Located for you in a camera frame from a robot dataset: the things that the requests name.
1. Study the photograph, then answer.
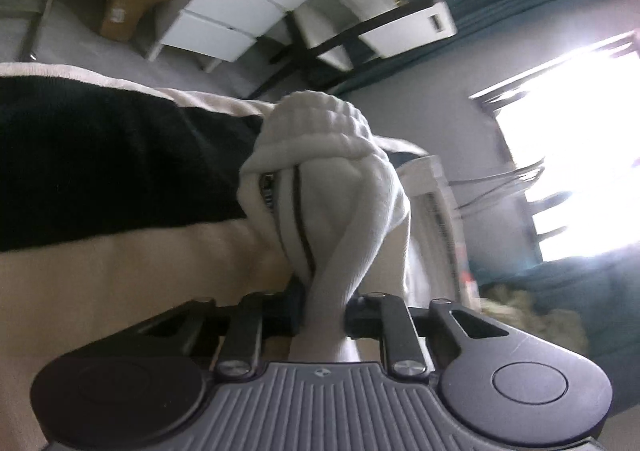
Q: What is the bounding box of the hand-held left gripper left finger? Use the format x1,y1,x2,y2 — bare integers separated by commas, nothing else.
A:
135,281,307,378

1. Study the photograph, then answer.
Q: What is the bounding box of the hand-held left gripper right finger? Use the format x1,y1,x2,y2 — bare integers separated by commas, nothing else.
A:
344,292,522,378

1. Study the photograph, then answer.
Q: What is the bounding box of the white sock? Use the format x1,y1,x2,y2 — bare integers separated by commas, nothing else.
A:
239,91,413,364

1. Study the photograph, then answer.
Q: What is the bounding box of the white laundry basket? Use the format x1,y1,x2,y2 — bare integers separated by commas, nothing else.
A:
397,155,468,312

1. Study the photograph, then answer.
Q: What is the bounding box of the pile of cream printed blankets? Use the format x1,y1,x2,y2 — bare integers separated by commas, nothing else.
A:
479,281,590,357

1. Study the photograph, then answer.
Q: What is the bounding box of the garment steamer stand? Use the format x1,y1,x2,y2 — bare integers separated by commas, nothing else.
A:
452,157,547,219

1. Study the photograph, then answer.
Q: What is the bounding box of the striped blanket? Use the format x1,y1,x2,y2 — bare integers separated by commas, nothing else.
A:
0,62,431,451

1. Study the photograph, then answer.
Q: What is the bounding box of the dark framed window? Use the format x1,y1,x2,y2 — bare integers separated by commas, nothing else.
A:
467,28,640,264

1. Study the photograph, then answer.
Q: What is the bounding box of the white desk with black legs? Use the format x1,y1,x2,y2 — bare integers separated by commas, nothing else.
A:
247,0,458,99

